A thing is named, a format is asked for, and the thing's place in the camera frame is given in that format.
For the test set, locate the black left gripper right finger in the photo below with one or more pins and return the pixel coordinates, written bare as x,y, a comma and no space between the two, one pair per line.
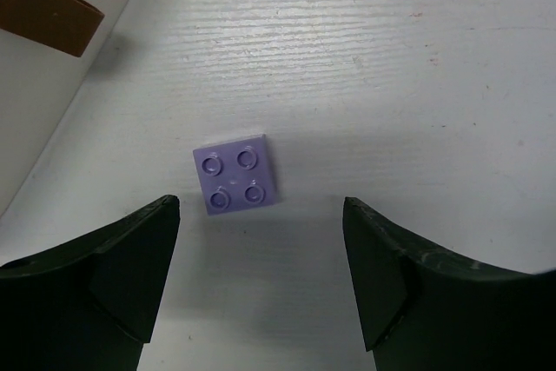
424,307

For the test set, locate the brown bottom drawer handle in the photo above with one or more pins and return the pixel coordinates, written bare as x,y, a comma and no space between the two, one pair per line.
64,25

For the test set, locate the purple lego with studs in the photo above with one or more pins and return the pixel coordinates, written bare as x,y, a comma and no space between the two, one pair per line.
236,176

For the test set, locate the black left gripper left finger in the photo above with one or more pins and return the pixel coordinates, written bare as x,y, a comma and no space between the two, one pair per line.
90,303

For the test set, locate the white three-drawer cabinet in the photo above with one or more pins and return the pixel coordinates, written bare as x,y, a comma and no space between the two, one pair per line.
38,84

